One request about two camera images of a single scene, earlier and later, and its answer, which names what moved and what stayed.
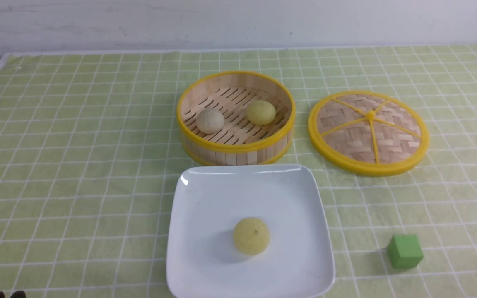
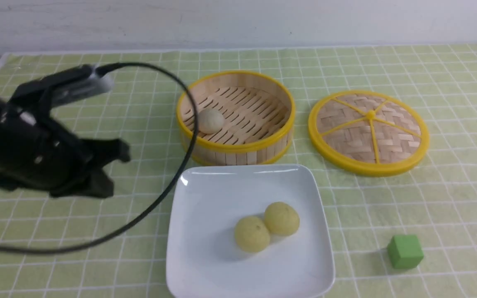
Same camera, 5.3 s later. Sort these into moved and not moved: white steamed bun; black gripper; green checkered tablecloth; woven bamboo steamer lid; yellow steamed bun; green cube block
Moved: black gripper; yellow steamed bun
Not moved: woven bamboo steamer lid; green cube block; green checkered tablecloth; white steamed bun
